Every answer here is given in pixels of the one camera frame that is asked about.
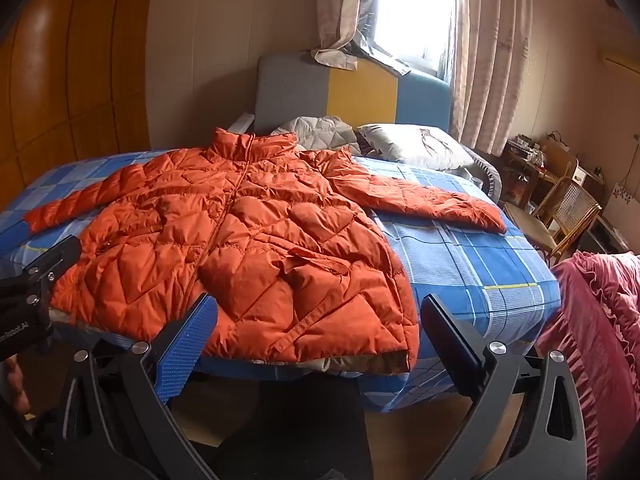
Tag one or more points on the orange puffer jacket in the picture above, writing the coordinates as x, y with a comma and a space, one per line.
250, 240

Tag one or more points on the wooden wardrobe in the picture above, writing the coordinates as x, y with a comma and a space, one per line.
75, 70

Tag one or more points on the rattan chair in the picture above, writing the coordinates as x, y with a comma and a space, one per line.
565, 210

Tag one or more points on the white hanging bag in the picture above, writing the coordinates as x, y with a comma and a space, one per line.
627, 180

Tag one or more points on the pink ruffled quilt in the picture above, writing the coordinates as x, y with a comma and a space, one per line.
600, 340

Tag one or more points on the blue plaid bed sheet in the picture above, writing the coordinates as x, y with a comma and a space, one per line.
465, 265

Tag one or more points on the bright window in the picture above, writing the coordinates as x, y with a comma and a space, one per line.
415, 10

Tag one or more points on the grey quilted blanket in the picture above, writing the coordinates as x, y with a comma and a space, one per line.
320, 127

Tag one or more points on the cluttered wooden desk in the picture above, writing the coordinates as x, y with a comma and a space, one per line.
535, 160

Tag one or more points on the white board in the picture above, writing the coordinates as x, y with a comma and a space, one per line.
244, 124

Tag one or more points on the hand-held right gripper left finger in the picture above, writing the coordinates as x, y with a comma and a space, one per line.
186, 347

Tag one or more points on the grey bed edge cushion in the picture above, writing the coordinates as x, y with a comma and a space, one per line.
487, 175

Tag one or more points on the pink patterned curtain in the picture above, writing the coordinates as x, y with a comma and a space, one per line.
492, 55
340, 5

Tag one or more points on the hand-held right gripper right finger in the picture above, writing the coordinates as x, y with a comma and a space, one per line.
452, 341

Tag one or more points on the grey yellow blue headboard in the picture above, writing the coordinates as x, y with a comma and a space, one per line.
350, 90

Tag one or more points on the person's left hand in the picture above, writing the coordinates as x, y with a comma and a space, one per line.
14, 382

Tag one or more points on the white printed pillow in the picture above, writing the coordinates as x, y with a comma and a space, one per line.
417, 145

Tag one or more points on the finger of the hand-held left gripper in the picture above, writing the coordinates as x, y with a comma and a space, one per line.
47, 262

